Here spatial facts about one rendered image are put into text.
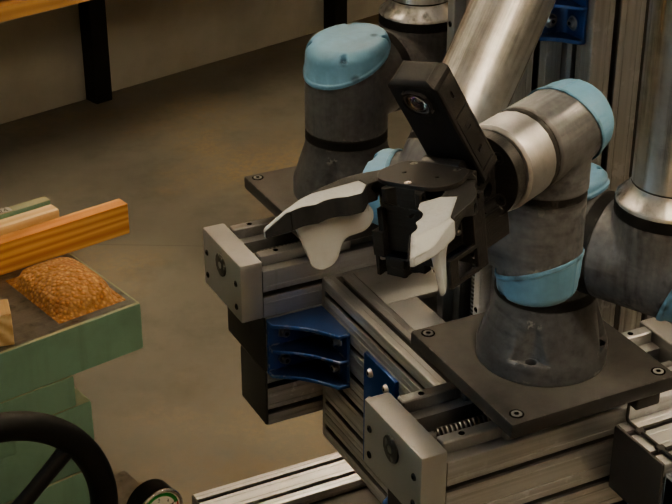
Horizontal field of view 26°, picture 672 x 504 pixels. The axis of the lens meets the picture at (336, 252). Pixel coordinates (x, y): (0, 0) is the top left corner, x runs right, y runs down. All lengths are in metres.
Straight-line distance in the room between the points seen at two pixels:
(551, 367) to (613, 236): 0.18
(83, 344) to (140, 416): 1.45
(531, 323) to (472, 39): 0.39
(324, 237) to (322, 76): 0.88
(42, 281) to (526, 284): 0.61
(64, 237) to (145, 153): 2.53
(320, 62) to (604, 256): 0.58
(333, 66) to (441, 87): 0.88
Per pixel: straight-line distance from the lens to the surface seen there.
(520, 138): 1.17
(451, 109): 1.09
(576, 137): 1.23
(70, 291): 1.64
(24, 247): 1.73
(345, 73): 1.95
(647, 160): 1.49
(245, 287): 1.99
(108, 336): 1.64
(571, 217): 1.27
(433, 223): 1.02
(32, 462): 1.66
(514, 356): 1.64
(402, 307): 1.97
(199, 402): 3.10
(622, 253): 1.53
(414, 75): 1.08
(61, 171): 4.19
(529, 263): 1.28
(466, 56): 1.37
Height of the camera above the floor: 1.70
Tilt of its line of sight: 28 degrees down
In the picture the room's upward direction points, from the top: straight up
